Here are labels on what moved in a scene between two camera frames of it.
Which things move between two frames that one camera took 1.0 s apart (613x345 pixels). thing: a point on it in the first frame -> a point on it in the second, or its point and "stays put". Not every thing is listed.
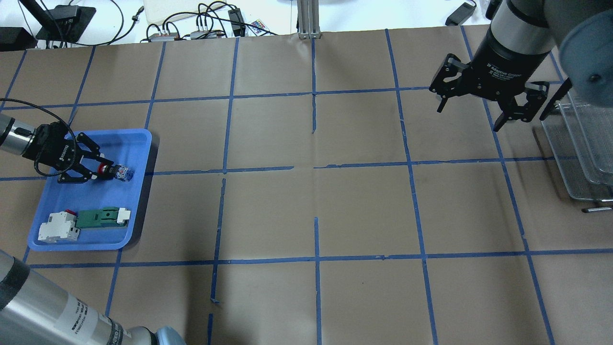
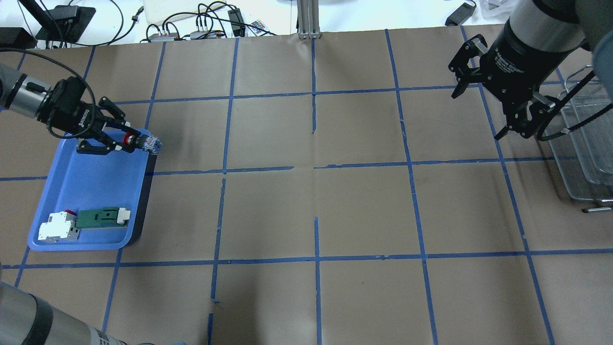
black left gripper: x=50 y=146 -> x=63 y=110
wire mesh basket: x=579 y=140 stays put
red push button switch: x=120 y=171 -> x=146 y=142
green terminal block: x=107 y=217 stays put
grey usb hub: x=162 y=37 stays put
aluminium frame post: x=308 y=14 stays put
